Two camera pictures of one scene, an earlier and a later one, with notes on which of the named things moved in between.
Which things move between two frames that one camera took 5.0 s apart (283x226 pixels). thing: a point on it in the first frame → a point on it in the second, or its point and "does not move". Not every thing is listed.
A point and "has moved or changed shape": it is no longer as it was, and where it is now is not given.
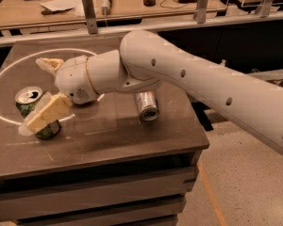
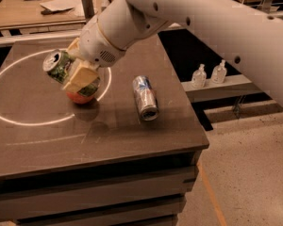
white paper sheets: [74, 0] does not move
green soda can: [25, 99] has moved or changed shape
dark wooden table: [106, 166] does not move
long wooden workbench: [23, 15] does not move
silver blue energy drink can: [147, 104] does not move
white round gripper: [73, 78] → [96, 44]
